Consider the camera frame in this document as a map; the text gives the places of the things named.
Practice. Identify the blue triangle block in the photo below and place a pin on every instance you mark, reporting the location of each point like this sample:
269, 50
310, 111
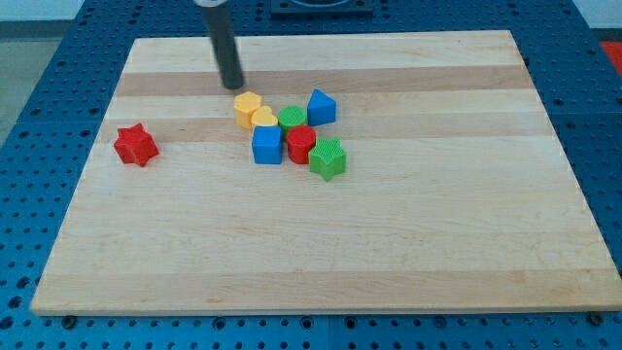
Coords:
321, 108

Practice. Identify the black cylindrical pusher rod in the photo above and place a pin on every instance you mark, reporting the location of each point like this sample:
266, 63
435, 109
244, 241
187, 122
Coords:
219, 26

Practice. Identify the yellow heart block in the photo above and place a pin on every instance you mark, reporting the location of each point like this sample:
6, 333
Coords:
263, 116

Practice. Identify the blue cube block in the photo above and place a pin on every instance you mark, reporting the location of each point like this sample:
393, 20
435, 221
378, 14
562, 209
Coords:
266, 145

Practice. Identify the yellow hexagon block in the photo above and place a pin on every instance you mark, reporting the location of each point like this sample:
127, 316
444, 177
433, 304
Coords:
244, 105

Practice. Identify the wooden board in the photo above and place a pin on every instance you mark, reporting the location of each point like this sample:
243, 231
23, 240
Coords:
457, 196

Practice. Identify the red cylinder block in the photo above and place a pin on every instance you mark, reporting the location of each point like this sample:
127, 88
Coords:
301, 139

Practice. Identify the green star block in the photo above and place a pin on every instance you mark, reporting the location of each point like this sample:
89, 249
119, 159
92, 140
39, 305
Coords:
327, 158

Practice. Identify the red star block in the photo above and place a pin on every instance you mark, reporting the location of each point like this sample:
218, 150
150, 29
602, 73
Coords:
135, 145

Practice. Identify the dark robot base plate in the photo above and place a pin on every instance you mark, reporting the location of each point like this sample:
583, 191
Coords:
320, 7

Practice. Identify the green cylinder block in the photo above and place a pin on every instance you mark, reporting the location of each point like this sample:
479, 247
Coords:
290, 117

